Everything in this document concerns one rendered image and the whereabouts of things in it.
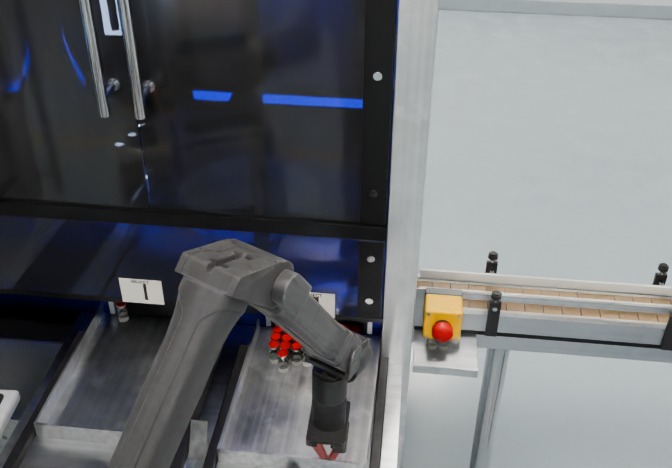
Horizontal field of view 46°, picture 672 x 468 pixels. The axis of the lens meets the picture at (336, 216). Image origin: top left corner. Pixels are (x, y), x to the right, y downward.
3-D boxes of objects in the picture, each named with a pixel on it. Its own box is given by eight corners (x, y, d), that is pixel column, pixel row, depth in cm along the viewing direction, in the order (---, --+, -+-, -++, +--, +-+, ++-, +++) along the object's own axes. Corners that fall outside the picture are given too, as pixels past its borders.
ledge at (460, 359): (414, 326, 173) (414, 319, 172) (475, 331, 171) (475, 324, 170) (412, 372, 161) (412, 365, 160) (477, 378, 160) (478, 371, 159)
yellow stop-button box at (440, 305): (423, 314, 161) (425, 286, 157) (459, 317, 160) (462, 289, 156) (422, 340, 155) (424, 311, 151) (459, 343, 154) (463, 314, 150)
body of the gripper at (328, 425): (350, 409, 138) (351, 375, 135) (344, 452, 129) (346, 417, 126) (313, 405, 139) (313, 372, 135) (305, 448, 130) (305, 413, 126)
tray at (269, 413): (258, 331, 168) (257, 318, 166) (381, 342, 165) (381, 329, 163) (218, 461, 140) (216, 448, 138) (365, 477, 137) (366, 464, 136)
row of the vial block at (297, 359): (270, 356, 162) (269, 339, 159) (358, 364, 160) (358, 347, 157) (268, 363, 160) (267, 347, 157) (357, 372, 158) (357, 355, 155)
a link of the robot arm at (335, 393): (305, 369, 127) (337, 381, 124) (327, 346, 132) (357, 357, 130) (305, 403, 130) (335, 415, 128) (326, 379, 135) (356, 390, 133)
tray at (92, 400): (103, 313, 173) (100, 301, 171) (221, 322, 170) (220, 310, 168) (37, 436, 145) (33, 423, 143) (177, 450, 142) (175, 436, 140)
